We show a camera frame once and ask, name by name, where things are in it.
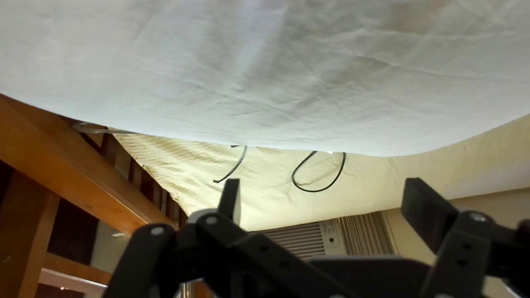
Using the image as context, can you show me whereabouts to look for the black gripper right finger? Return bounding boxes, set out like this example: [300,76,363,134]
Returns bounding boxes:
[401,175,497,298]

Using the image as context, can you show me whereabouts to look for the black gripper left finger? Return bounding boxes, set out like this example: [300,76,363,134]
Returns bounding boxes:
[104,177,355,298]

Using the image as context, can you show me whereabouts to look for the large white pillow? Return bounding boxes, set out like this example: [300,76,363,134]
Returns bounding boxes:
[0,0,530,159]

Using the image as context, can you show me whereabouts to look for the thin black cable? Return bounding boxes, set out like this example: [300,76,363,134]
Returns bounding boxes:
[290,149,348,195]
[212,144,250,185]

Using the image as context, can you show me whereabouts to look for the white wall vent grille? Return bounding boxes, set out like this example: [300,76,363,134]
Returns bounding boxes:
[259,210,398,262]

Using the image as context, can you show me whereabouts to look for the wooden bunk bed frame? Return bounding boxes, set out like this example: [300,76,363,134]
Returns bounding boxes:
[0,93,187,298]

